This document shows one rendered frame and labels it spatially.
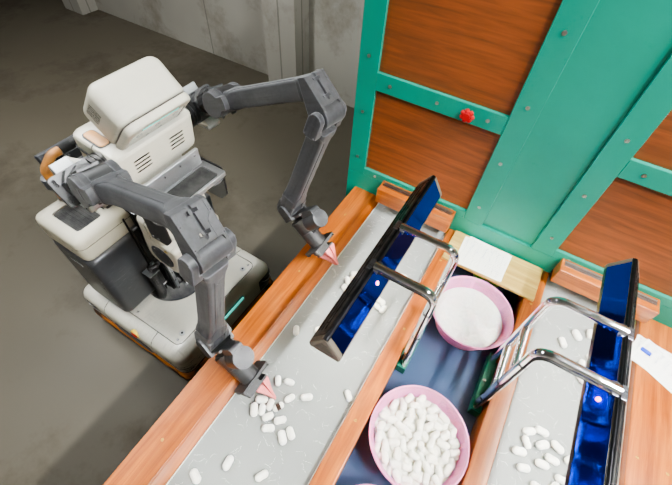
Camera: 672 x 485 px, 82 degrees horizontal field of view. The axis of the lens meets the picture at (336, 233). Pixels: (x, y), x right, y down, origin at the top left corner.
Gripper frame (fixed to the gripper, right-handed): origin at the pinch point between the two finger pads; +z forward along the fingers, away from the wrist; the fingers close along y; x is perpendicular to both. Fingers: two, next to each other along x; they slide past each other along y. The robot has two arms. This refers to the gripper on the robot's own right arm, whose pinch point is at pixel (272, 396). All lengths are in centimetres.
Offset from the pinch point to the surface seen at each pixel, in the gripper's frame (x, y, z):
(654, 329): -60, 80, 72
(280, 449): -4.5, -9.5, 8.1
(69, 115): 236, 106, -173
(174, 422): 10.6, -18.8, -14.5
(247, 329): 10.7, 11.9, -14.8
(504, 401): -36, 32, 43
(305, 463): -9.2, -8.8, 13.9
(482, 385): -29, 36, 42
